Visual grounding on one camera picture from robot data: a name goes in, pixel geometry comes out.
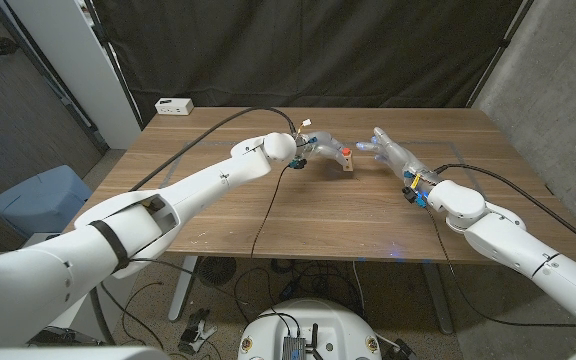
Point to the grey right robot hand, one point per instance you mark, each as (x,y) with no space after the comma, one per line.
(398,157)

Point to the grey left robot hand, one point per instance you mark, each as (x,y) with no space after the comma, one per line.
(325,146)

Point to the wooden screw with red head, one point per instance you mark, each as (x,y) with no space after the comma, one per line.
(346,151)

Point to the wooden block with holes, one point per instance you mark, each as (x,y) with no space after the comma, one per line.
(348,161)

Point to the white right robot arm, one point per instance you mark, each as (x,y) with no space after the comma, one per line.
(508,235)

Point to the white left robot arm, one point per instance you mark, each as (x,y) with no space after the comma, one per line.
(93,250)

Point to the grey table leg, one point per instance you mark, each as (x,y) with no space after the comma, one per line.
(435,300)

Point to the black backdrop stand pole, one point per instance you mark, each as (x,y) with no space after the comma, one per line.
(113,65)
(500,47)

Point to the white power strip box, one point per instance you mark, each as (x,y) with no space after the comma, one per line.
(174,106)

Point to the round black floor fan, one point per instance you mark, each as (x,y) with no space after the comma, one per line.
(216,271)

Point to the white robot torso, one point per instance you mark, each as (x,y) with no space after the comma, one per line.
(313,320)

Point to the small black device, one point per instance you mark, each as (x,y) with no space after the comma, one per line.
(404,350)

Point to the white table leg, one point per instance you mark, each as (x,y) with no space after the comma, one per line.
(183,290)

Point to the grey electronics box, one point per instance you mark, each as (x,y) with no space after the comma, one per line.
(293,348)

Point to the black white floor gadget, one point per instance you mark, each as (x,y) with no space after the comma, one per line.
(195,332)

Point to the white pillar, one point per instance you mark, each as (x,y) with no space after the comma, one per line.
(78,65)

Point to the blue plastic bin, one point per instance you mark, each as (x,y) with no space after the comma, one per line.
(38,200)

